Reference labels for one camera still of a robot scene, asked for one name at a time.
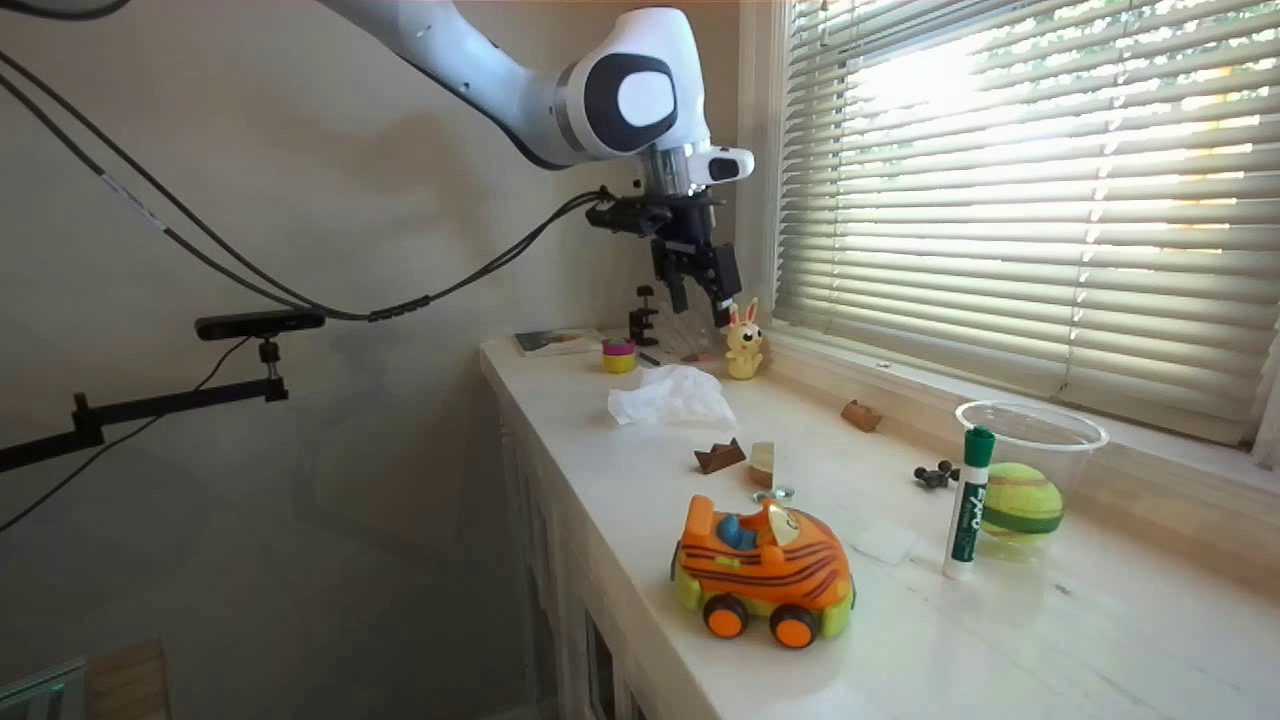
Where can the green white marker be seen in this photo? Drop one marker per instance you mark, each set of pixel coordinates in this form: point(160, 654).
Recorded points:
point(970, 504)

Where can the yellow pink toy cup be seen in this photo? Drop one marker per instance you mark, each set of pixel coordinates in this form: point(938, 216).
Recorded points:
point(617, 359)

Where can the brown block on sill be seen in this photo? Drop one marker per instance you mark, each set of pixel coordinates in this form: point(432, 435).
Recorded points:
point(863, 419)

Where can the white paper towel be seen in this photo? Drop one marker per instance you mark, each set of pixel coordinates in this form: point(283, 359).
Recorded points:
point(672, 392)

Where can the yellow bunny toy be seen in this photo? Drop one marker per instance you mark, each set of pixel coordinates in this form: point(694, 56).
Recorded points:
point(741, 343)

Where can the white window blinds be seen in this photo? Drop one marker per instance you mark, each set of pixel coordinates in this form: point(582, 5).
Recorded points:
point(1060, 199)

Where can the clear plastic cup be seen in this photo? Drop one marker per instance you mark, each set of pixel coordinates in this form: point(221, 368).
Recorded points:
point(1047, 438)

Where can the green tennis ball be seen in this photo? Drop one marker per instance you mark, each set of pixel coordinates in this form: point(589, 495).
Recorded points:
point(1022, 503)

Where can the white cabinet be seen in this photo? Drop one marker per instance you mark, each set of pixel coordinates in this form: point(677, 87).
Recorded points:
point(593, 543)

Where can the tan wooden block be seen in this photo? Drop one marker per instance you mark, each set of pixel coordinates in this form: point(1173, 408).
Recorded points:
point(761, 467)

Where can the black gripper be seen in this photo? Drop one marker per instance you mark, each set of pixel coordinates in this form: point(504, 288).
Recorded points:
point(687, 250)

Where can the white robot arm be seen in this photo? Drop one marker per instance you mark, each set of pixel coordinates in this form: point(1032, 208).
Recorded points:
point(635, 94)

